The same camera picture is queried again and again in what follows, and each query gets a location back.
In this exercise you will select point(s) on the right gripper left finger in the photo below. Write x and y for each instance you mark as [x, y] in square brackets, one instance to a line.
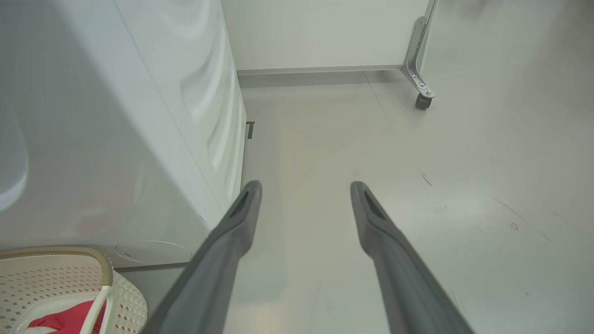
[209, 278]

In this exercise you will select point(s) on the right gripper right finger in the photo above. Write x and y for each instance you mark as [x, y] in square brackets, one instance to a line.
[403, 287]

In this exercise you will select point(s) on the red garment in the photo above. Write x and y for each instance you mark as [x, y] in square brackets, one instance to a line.
[65, 320]

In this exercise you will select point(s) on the cream perforated basket brown rim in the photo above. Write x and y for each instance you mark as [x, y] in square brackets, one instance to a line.
[51, 273]

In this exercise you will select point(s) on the white front-load washing machine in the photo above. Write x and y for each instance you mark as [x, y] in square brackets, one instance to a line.
[116, 139]

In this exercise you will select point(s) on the white partition board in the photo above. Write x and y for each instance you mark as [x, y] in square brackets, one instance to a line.
[320, 32]

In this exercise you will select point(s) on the small dark bracket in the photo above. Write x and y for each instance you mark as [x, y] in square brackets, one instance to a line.
[250, 130]

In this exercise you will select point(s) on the metal frame leg with caster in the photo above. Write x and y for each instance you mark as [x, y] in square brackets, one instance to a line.
[415, 69]

